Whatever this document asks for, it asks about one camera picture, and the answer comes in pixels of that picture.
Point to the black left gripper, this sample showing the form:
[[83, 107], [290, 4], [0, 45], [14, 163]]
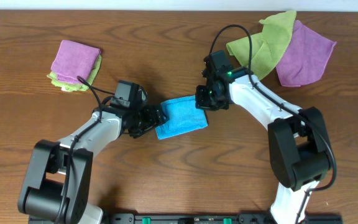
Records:
[[151, 119]]

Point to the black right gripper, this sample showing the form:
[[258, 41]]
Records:
[[204, 98]]

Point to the blue microfiber cloth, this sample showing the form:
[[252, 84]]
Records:
[[183, 117]]

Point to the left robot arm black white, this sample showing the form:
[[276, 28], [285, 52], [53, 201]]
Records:
[[57, 181]]

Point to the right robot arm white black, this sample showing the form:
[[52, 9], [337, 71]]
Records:
[[299, 148]]

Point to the loose green microfiber cloth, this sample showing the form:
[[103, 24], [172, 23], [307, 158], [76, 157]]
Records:
[[267, 48]]

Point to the folded green cloth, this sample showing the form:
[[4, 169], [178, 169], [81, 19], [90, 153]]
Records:
[[70, 87]]

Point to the loose purple microfiber cloth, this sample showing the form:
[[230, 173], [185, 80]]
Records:
[[305, 58]]

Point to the folded purple cloth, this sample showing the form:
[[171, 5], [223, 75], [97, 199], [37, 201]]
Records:
[[74, 60]]

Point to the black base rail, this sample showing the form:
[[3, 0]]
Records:
[[243, 218]]

